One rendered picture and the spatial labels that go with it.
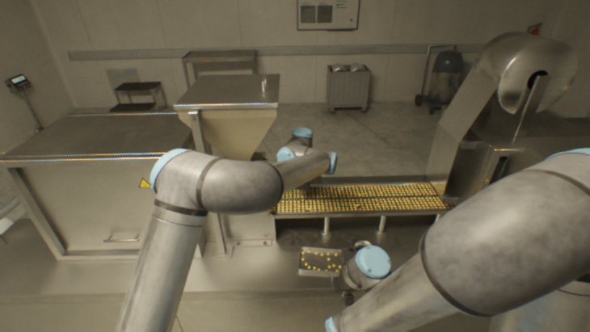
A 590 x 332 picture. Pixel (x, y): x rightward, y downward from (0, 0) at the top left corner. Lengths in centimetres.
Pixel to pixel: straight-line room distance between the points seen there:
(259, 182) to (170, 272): 25
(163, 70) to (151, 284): 483
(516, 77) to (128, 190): 153
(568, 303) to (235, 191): 51
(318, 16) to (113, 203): 404
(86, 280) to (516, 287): 151
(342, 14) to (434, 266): 461
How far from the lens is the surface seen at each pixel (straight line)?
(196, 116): 104
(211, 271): 141
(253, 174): 60
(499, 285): 37
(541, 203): 37
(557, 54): 140
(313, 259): 139
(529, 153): 125
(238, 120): 105
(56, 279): 168
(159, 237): 67
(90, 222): 154
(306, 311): 146
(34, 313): 183
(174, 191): 65
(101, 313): 167
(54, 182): 147
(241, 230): 144
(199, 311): 150
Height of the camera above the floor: 189
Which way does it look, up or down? 30 degrees down
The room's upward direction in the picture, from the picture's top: 1 degrees counter-clockwise
